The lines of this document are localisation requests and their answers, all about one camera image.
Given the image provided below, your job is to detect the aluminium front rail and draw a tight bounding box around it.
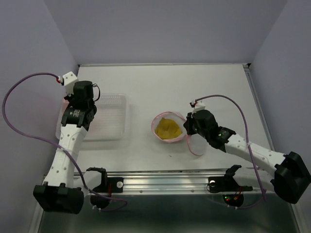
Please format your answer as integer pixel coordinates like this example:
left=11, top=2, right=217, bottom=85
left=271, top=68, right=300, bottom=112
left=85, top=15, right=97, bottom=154
left=72, top=167, right=268, bottom=195

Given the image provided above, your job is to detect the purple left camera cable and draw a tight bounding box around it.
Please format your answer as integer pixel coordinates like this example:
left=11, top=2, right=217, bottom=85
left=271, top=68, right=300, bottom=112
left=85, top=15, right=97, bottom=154
left=1, top=73, right=128, bottom=212

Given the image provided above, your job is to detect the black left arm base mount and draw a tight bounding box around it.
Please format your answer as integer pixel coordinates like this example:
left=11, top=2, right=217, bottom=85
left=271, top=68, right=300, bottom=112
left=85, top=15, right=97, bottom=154
left=84, top=167, right=128, bottom=212

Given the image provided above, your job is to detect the white mesh laundry bag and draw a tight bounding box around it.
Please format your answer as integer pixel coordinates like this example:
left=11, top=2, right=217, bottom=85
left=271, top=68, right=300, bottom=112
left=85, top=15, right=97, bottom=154
left=151, top=111, right=207, bottom=156

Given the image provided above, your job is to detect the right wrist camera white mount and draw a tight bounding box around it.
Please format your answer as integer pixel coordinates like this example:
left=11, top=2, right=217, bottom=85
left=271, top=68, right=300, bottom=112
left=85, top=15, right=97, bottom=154
left=190, top=100, right=206, bottom=114

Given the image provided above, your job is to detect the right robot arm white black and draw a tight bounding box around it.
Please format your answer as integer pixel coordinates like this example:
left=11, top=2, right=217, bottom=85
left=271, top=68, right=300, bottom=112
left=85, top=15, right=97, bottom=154
left=184, top=110, right=311, bottom=204

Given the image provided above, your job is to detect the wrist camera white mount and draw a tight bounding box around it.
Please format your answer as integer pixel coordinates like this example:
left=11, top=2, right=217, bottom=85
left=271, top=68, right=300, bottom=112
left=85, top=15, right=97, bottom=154
left=56, top=71, right=79, bottom=96
left=190, top=100, right=206, bottom=114

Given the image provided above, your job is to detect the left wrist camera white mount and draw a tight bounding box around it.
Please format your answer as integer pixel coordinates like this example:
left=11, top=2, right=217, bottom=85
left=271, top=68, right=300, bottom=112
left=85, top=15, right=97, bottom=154
left=56, top=71, right=79, bottom=96

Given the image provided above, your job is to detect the yellow garment in bag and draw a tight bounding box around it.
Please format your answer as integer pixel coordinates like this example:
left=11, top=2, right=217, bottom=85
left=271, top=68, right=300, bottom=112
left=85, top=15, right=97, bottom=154
left=155, top=118, right=182, bottom=140

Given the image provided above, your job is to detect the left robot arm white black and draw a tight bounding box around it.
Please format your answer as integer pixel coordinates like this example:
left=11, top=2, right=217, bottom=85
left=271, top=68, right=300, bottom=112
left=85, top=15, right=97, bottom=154
left=33, top=81, right=97, bottom=214

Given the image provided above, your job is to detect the pink bra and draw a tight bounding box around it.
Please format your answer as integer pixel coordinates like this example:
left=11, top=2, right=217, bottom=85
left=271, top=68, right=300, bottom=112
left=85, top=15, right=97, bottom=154
left=60, top=98, right=69, bottom=114

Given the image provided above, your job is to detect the purple camera cable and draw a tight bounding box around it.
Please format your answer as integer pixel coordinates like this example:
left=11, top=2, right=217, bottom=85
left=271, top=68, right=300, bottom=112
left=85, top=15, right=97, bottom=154
left=194, top=94, right=267, bottom=211
left=1, top=73, right=128, bottom=212

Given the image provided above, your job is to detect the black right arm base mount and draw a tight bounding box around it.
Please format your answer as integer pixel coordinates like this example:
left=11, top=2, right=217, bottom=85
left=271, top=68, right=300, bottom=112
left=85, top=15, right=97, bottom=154
left=206, top=165, right=253, bottom=209

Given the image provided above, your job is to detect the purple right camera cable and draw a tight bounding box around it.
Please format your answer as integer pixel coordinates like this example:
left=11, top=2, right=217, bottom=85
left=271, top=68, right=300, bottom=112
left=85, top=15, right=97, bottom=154
left=194, top=94, right=267, bottom=211

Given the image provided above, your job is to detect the white perforated plastic basket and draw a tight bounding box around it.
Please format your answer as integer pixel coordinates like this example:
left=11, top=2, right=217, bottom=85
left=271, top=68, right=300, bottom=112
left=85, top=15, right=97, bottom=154
left=55, top=93, right=130, bottom=142

